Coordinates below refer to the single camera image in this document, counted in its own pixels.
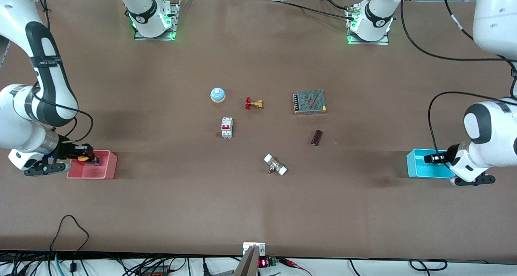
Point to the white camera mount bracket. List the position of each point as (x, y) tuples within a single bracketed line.
[(260, 247)]

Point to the yellow push button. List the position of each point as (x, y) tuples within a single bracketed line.
[(83, 158)]

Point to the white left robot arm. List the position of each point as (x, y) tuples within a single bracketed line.
[(492, 21)]

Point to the metal mesh power supply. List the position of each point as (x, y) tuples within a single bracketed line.
[(311, 101)]

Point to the grey metal bar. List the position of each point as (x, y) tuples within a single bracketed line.
[(247, 266)]

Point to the white circuit breaker red switch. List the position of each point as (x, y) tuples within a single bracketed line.
[(226, 128)]

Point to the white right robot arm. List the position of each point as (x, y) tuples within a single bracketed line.
[(44, 78)]

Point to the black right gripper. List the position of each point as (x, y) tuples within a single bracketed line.
[(66, 148)]

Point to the pink plastic box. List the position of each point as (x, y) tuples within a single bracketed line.
[(103, 171)]

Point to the metal fitting with white caps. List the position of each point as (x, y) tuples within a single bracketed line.
[(276, 165)]

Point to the dark brown cylinder capacitor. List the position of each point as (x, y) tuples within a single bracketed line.
[(316, 138)]

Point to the blue plastic box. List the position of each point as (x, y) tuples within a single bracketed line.
[(418, 167)]

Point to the red digit display module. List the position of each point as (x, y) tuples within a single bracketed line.
[(263, 263)]

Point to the blue call bell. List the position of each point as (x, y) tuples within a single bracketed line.
[(217, 95)]

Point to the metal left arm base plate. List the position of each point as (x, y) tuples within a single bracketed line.
[(369, 43)]

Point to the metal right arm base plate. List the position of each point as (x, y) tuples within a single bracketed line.
[(157, 38)]

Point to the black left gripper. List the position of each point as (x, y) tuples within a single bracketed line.
[(449, 152)]

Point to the red clip lead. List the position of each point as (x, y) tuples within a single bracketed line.
[(295, 264)]

